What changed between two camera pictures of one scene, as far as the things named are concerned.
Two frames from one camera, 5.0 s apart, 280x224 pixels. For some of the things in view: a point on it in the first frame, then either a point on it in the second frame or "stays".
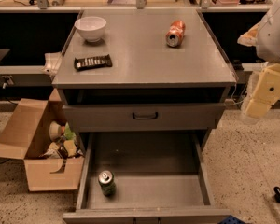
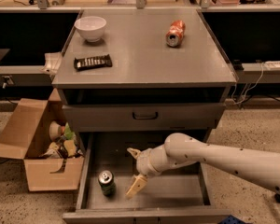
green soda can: x=107 y=184 stays
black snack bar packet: x=93 y=63 stays
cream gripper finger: x=258 y=108 → x=138 y=183
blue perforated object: x=231 y=219 stays
